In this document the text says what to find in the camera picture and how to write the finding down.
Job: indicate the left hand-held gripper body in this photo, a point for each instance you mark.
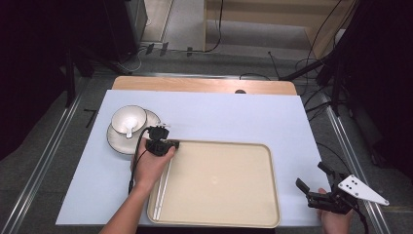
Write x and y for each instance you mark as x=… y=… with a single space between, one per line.
x=157 y=146

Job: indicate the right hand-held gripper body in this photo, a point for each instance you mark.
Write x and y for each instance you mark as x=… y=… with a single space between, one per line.
x=357 y=191

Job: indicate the white dark-rimmed plate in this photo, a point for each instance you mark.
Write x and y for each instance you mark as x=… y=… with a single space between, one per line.
x=118 y=143

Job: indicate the white dark-rimmed bowl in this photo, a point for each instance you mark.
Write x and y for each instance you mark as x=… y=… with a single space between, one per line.
x=123 y=115

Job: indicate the white chopstick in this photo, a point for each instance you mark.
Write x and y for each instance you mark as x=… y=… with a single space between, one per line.
x=158 y=198
x=163 y=193

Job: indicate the beige plastic tray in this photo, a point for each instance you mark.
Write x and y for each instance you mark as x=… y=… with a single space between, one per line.
x=220 y=185

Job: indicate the person's left hand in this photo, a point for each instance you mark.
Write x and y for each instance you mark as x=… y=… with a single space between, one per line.
x=149 y=169

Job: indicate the person's right hand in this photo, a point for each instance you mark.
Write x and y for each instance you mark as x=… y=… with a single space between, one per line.
x=336 y=224

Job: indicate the pale blue table sheet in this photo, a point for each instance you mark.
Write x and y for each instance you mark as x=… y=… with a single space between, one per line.
x=227 y=117

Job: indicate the black stand leg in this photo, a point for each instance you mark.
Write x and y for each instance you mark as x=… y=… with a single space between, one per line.
x=302 y=70

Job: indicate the dark curtain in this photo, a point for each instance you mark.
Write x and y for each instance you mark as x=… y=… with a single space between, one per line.
x=383 y=81
x=29 y=65

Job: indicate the black cabinet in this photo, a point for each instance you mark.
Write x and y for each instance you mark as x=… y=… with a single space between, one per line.
x=123 y=29

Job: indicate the light wooden shelf unit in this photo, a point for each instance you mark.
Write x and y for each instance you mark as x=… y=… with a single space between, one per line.
x=276 y=13

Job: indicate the metal floor rail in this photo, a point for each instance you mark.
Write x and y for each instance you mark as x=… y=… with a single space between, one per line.
x=39 y=169
x=350 y=156

